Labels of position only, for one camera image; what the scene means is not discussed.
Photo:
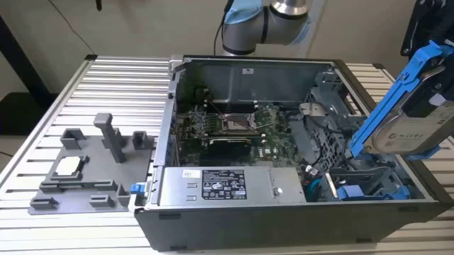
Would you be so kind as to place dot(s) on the RAM slots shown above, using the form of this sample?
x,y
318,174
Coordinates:
x,y
230,106

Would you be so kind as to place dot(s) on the disk bay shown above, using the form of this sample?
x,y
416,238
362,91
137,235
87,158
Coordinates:
x,y
369,183

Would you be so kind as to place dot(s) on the perforated metal drive cage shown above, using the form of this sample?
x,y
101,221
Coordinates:
x,y
330,143

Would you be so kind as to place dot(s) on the silver CPU chip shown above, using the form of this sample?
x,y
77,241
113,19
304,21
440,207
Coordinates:
x,y
69,166

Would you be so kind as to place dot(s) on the green motherboard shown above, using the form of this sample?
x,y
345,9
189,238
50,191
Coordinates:
x,y
277,148

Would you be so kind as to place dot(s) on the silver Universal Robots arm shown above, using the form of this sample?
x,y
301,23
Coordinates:
x,y
249,34

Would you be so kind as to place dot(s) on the grey power supply unit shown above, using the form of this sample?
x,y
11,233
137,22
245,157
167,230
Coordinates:
x,y
177,186

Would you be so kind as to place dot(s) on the black slanted post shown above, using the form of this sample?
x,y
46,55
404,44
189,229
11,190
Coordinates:
x,y
22,55

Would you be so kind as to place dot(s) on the black box on floor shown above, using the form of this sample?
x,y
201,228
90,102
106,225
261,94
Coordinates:
x,y
22,114

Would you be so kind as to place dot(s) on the CPU socket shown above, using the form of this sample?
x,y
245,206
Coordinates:
x,y
237,122

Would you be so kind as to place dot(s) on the black graphics card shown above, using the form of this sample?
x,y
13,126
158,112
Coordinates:
x,y
228,151

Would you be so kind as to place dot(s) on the blue case latch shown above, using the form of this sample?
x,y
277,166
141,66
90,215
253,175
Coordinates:
x,y
137,188

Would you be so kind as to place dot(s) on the hard disk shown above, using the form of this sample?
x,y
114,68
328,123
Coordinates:
x,y
408,132

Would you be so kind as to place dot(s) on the grey parts rack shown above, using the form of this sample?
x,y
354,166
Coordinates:
x,y
95,164

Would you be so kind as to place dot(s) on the black open PC case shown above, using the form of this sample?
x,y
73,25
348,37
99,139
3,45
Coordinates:
x,y
270,228

